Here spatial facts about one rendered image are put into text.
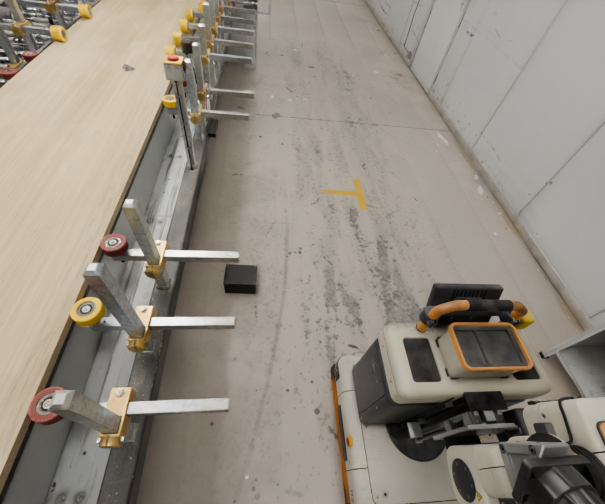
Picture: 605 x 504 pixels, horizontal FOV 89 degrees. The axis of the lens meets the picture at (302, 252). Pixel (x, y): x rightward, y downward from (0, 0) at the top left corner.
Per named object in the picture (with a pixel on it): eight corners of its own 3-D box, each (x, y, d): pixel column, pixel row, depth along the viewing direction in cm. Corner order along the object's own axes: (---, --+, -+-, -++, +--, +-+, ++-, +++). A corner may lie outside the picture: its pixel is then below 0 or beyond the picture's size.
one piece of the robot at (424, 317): (403, 333, 115) (419, 281, 105) (489, 332, 120) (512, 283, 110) (416, 355, 105) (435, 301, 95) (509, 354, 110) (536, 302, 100)
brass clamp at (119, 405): (139, 391, 88) (134, 386, 84) (126, 447, 79) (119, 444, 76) (116, 392, 87) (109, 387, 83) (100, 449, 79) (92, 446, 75)
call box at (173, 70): (186, 76, 132) (183, 56, 126) (184, 83, 128) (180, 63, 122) (169, 74, 131) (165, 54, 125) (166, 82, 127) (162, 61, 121)
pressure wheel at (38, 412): (51, 436, 78) (25, 428, 69) (51, 404, 82) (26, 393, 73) (87, 421, 81) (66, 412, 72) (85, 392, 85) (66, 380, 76)
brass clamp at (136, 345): (158, 312, 103) (155, 305, 100) (149, 352, 95) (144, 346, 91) (139, 313, 103) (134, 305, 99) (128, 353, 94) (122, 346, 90)
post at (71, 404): (143, 430, 95) (73, 388, 58) (140, 443, 93) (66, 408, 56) (131, 430, 95) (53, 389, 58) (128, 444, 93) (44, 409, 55)
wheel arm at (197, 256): (239, 257, 118) (239, 250, 115) (238, 264, 116) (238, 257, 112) (117, 254, 112) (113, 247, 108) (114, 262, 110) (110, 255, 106)
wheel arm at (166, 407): (230, 400, 89) (229, 396, 86) (229, 413, 87) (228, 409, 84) (65, 407, 83) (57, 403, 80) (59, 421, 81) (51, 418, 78)
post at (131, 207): (172, 287, 124) (137, 197, 87) (170, 294, 122) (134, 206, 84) (163, 287, 123) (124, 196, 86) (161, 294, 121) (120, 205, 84)
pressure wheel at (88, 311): (81, 336, 94) (63, 319, 85) (92, 312, 99) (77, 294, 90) (108, 338, 95) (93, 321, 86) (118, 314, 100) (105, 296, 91)
